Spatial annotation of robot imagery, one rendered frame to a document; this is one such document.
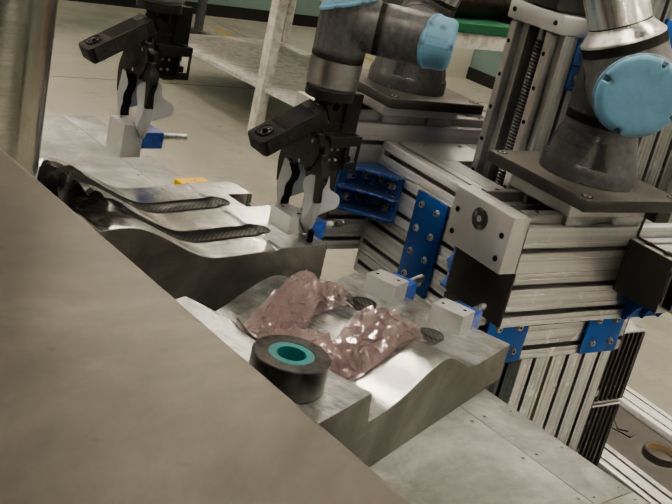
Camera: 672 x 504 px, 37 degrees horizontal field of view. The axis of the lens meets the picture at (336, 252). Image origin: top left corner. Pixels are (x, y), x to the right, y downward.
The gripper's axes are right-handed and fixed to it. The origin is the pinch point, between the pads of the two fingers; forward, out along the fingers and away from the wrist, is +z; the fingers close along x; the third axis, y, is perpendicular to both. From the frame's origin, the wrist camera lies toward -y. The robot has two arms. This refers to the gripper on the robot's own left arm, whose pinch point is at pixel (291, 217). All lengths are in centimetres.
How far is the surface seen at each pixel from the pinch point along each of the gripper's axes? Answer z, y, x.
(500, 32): 2, 257, 191
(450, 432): 10.5, -4.3, -42.6
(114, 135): -2.8, -14.7, 29.3
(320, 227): 0.9, 4.2, -2.1
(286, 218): -0.6, -2.3, -1.6
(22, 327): -38, -83, -90
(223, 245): 2.0, -14.0, -3.5
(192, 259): 2.1, -21.0, -6.9
